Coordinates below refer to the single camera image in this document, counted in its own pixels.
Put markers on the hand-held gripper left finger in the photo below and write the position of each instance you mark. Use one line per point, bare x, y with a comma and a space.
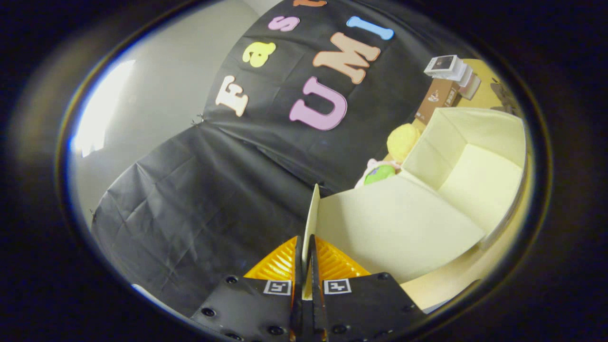
256, 308

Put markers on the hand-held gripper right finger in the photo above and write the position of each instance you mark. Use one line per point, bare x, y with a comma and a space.
361, 308

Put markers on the cream fabric storage box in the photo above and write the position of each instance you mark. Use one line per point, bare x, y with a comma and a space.
403, 223

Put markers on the pink and green plush toy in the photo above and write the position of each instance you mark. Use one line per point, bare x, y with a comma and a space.
380, 175

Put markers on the yellow round plush cushion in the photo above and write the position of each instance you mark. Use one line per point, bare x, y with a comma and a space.
403, 140

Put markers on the pinkish brown book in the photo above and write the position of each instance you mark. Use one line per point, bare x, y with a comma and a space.
471, 88

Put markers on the thick plain white book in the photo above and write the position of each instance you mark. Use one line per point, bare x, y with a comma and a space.
463, 76

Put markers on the white book with portrait cover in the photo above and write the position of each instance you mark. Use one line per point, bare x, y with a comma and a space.
441, 64

